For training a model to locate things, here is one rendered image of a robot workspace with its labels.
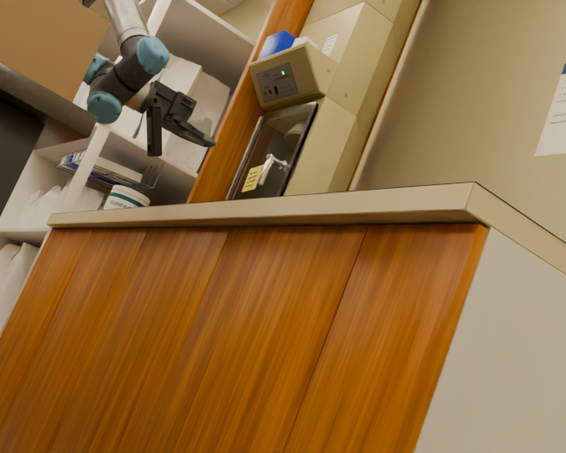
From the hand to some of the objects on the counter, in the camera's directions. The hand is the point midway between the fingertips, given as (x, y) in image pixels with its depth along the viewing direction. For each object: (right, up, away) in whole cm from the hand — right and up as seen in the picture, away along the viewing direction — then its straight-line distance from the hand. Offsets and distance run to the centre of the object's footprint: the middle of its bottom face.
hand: (208, 146), depth 201 cm
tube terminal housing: (+14, -34, +21) cm, 42 cm away
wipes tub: (-37, -23, +61) cm, 75 cm away
